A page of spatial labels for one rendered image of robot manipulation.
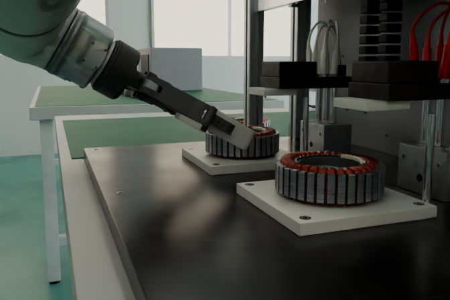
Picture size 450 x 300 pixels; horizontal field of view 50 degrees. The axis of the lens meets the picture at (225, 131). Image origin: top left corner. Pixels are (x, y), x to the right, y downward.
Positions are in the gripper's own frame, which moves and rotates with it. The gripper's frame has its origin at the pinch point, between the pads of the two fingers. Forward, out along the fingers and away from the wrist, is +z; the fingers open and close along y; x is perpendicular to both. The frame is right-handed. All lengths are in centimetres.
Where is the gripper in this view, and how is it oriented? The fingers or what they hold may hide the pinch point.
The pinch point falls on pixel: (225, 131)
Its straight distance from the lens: 71.6
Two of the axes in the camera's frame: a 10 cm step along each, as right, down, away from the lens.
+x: 4.6, -8.8, 0.6
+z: 8.0, 4.5, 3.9
